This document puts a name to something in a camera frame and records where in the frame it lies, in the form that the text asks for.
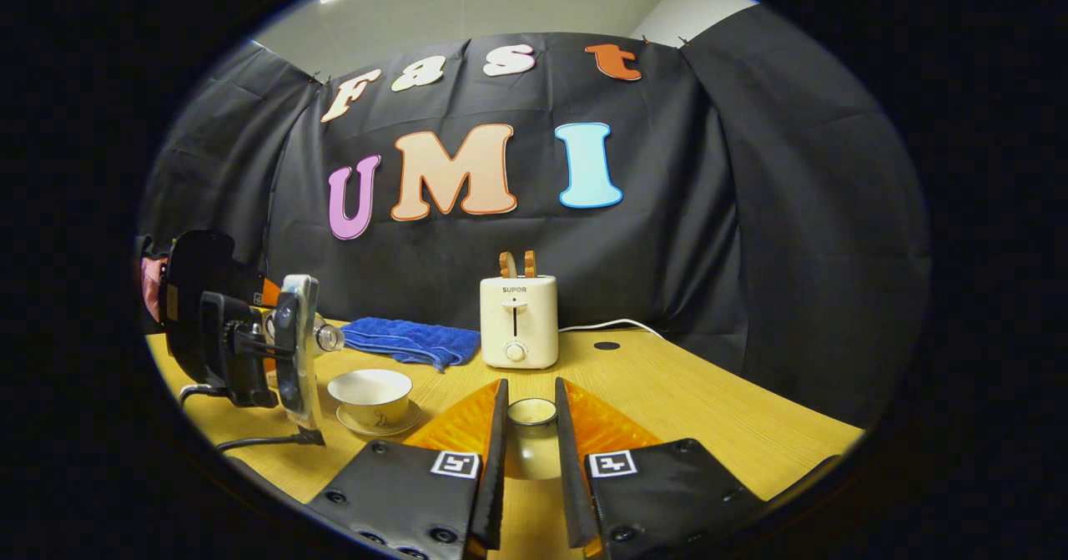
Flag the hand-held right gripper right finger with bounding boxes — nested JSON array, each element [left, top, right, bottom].
[[554, 376, 764, 560]]

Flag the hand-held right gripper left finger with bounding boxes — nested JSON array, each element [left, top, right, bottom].
[[307, 379, 510, 560]]

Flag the white label water bottle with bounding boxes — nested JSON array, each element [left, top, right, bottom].
[[261, 305, 346, 371]]

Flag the cream teacup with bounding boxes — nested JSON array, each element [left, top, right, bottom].
[[327, 368, 414, 429]]

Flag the cream teacup lid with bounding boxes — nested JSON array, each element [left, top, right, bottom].
[[503, 397, 560, 482]]

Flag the cream saucer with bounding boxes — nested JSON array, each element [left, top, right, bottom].
[[336, 399, 422, 438]]

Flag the blue towel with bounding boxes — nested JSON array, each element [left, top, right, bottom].
[[340, 317, 482, 373]]

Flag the cream toaster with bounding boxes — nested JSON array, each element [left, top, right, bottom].
[[480, 275, 560, 371]]

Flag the black backdrop cloth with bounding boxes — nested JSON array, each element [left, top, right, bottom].
[[138, 5, 931, 427]]

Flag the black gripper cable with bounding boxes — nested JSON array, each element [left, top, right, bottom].
[[179, 383, 326, 454]]

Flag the white toaster cable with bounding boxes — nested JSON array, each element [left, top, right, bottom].
[[557, 319, 668, 341]]

